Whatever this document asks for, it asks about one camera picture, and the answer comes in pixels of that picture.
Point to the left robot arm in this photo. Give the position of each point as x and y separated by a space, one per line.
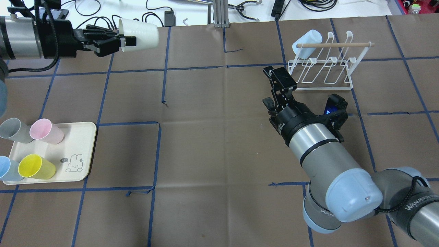
24 38

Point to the white wire cup rack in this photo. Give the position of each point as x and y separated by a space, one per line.
325 64

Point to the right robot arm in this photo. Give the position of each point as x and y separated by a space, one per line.
340 191

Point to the grey plastic cup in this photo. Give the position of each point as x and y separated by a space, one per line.
15 130

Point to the cream rabbit tray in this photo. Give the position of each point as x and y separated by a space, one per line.
71 157

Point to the white plastic cup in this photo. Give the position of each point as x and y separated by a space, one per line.
147 34

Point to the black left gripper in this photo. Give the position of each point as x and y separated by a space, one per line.
58 37

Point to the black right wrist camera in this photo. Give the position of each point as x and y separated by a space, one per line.
334 114

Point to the yellow plastic cup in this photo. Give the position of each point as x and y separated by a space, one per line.
36 167

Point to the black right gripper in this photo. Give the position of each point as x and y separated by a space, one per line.
295 118

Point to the pink plastic cup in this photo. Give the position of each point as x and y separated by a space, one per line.
45 131

